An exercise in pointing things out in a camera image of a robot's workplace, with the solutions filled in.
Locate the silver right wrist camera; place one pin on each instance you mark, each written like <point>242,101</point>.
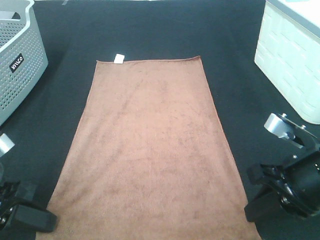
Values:
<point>285,129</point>

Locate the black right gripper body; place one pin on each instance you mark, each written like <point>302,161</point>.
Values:
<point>299,188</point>

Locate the brown towel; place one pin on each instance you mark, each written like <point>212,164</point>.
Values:
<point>150,160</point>

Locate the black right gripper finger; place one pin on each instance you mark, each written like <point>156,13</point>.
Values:
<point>265,203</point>
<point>266,174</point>

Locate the grey perforated plastic basket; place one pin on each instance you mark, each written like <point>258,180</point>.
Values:
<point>23,58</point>

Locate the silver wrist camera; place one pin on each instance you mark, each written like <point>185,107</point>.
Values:
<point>5,144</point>
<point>285,129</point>

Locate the white plastic storage box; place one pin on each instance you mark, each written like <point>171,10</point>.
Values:
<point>288,53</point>

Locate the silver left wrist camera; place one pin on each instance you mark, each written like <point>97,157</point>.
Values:
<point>5,144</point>

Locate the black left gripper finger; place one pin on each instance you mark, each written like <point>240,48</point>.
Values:
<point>26,217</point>
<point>26,191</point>

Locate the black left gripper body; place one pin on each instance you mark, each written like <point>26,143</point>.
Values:
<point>8,201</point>

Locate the black table mat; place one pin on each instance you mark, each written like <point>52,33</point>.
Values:
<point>78,34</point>

